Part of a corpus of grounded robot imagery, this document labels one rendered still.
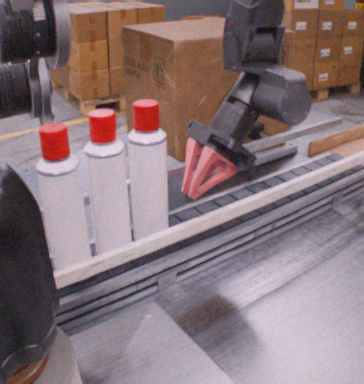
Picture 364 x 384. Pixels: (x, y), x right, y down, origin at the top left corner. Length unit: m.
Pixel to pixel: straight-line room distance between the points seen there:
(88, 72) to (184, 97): 2.98
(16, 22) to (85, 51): 2.81
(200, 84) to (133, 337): 0.51
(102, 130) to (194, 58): 0.35
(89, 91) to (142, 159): 3.28
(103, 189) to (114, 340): 0.18
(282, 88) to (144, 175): 0.21
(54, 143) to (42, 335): 0.31
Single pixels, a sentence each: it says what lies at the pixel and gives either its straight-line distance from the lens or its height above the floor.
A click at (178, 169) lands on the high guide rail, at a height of 0.96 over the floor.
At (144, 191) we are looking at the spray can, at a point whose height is 0.97.
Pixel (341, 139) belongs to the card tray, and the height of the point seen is 0.85.
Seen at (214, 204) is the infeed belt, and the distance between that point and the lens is 0.73.
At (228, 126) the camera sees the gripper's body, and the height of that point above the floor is 1.03.
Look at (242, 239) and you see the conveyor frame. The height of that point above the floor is 0.86.
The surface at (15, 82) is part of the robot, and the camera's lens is 1.43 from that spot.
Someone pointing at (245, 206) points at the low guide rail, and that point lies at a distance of 0.67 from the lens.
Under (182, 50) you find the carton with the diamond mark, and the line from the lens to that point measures 0.81.
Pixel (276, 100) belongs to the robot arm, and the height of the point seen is 1.09.
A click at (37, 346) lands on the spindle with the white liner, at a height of 1.10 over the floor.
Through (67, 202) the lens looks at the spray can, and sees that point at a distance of 0.51.
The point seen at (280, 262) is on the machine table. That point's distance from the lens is 0.70.
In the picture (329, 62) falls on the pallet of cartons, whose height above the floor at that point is 0.39.
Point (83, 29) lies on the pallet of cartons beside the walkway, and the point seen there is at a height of 0.76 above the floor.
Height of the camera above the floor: 1.25
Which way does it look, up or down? 29 degrees down
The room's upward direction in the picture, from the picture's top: straight up
